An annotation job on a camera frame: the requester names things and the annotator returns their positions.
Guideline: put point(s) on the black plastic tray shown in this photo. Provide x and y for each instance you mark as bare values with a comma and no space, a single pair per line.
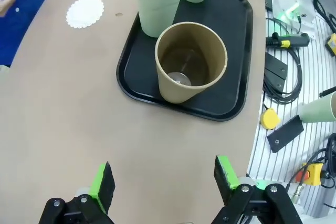
223,77

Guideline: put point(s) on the brown cup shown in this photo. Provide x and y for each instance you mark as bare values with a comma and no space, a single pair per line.
173,87

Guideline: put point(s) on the slotted aluminium mounting plate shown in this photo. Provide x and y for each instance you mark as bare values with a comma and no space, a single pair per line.
323,77

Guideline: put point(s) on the yellow emergency stop box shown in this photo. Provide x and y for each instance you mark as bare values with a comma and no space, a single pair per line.
313,174

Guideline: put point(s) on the person in blue shirt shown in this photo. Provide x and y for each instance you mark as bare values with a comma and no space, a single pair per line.
26,24

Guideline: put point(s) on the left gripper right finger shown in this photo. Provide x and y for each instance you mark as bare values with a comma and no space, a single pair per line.
224,174

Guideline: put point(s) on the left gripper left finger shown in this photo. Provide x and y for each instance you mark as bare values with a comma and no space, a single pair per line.
106,182

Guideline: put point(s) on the person's right hand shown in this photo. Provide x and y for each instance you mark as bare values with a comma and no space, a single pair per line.
5,1

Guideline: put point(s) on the black metal plates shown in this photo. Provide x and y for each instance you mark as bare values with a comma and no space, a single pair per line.
274,66

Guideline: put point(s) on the yellow round tape measure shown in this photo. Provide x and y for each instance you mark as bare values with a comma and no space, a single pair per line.
270,119

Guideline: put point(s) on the white scalloped paper coaster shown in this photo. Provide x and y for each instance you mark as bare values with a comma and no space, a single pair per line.
85,12

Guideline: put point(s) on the yellow pendant box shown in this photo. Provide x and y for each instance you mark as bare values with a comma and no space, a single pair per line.
332,45

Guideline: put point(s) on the long black flat plate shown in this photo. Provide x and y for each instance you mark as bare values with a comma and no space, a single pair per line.
284,134

